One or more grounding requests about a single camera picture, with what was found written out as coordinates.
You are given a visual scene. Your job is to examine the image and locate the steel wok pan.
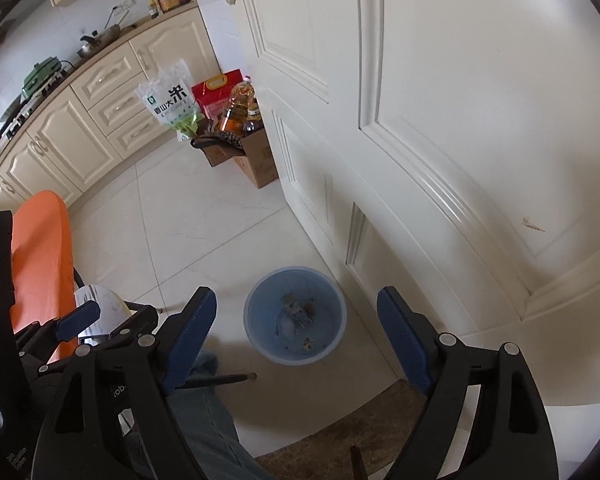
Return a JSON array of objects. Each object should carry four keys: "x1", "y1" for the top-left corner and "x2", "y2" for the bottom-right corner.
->
[{"x1": 76, "y1": 10, "x2": 129, "y2": 60}]

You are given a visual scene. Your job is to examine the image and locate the white rice bag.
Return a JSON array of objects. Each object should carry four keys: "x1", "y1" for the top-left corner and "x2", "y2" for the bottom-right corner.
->
[{"x1": 135, "y1": 60, "x2": 204, "y2": 141}]

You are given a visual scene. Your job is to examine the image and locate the white panel door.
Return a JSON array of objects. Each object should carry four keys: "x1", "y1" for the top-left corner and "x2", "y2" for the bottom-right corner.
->
[{"x1": 234, "y1": 0, "x2": 600, "y2": 405}]

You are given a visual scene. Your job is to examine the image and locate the cream kitchen cabinets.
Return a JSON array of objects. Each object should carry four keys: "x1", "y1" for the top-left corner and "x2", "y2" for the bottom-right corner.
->
[{"x1": 0, "y1": 3, "x2": 220, "y2": 211}]

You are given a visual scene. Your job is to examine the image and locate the gas stove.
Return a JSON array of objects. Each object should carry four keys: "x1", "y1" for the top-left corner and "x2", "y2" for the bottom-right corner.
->
[{"x1": 0, "y1": 79, "x2": 59, "y2": 141}]

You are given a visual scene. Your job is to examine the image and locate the brown cardboard box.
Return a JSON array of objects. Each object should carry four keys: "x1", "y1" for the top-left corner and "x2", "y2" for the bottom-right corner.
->
[{"x1": 189, "y1": 122, "x2": 278, "y2": 188}]

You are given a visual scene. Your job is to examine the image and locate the cooking oil bottle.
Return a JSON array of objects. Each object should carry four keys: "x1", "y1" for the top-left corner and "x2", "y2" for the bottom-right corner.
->
[{"x1": 219, "y1": 78, "x2": 263, "y2": 138}]

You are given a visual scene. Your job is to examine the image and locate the red gift box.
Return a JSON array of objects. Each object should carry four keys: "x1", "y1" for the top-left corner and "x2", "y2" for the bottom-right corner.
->
[{"x1": 192, "y1": 70, "x2": 244, "y2": 120}]

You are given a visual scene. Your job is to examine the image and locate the brown floor mat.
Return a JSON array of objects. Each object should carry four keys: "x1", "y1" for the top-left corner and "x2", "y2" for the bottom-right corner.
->
[{"x1": 257, "y1": 380, "x2": 426, "y2": 479}]

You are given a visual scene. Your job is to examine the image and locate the blue trash bin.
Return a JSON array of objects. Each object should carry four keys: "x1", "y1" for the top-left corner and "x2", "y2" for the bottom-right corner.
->
[{"x1": 244, "y1": 266, "x2": 348, "y2": 366}]

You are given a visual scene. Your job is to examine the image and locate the orange round tablecloth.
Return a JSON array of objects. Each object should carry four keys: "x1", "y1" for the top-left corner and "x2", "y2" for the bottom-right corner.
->
[{"x1": 9, "y1": 188, "x2": 79, "y2": 363}]

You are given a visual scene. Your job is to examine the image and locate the green electric cooker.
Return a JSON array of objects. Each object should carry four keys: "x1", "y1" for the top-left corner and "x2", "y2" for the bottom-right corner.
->
[{"x1": 21, "y1": 56, "x2": 61, "y2": 99}]

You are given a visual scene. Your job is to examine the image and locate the blue jeans leg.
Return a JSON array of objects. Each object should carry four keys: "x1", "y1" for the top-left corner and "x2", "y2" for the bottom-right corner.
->
[{"x1": 124, "y1": 349, "x2": 276, "y2": 480}]

